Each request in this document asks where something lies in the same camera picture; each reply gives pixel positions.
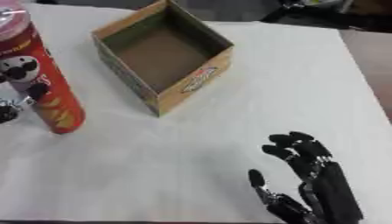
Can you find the black bag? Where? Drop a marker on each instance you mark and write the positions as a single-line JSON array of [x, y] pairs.
[[326, 13]]

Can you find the open tan cardboard box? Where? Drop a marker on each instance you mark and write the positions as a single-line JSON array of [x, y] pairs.
[[168, 55]]

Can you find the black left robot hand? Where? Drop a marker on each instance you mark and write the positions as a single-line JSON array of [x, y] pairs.
[[10, 87]]

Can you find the red snack can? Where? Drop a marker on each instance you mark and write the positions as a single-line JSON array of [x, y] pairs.
[[46, 87]]

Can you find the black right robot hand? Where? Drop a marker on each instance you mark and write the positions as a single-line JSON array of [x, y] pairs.
[[316, 178]]

